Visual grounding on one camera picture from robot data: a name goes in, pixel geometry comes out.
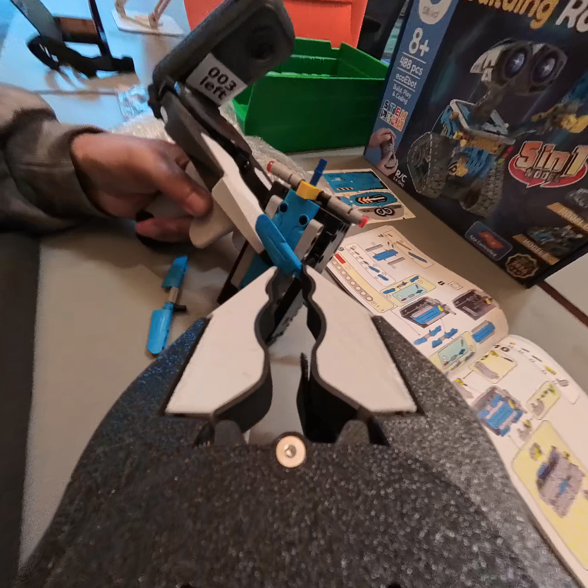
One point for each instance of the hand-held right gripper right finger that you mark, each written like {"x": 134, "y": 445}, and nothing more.
{"x": 363, "y": 367}

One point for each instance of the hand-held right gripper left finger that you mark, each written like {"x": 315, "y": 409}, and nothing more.
{"x": 216, "y": 367}

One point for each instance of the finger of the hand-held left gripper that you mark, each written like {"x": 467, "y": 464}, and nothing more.
{"x": 243, "y": 197}

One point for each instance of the large blue brick panel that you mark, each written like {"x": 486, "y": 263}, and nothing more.
{"x": 276, "y": 243}

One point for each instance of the blue grey axle assembly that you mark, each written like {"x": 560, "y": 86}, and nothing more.
{"x": 161, "y": 326}

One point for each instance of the black blue brick model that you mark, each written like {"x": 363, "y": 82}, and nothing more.
{"x": 308, "y": 230}

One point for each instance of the person's left forearm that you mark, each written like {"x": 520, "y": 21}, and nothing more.
{"x": 46, "y": 156}

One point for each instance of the grey desk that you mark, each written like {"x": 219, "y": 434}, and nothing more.
{"x": 92, "y": 285}

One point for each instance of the person's left hand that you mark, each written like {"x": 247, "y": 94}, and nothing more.
{"x": 138, "y": 175}

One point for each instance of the orange plastic case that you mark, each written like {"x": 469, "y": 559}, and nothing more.
{"x": 312, "y": 14}

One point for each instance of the green plastic bin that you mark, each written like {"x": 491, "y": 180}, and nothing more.
{"x": 312, "y": 92}

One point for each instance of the folded instruction leaflet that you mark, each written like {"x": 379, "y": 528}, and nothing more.
{"x": 413, "y": 294}

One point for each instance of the blue sticker sheet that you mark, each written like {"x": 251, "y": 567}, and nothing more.
{"x": 372, "y": 197}

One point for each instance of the clear plastic bag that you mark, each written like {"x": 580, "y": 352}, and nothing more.
{"x": 138, "y": 119}

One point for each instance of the black phone stand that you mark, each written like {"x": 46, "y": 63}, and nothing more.
{"x": 73, "y": 46}

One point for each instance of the instruction booklet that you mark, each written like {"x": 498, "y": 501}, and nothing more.
{"x": 524, "y": 441}

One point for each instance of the black perforated panel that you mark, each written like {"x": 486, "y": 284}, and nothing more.
{"x": 16, "y": 395}

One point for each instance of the robot kit box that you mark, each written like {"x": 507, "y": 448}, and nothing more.
{"x": 496, "y": 129}

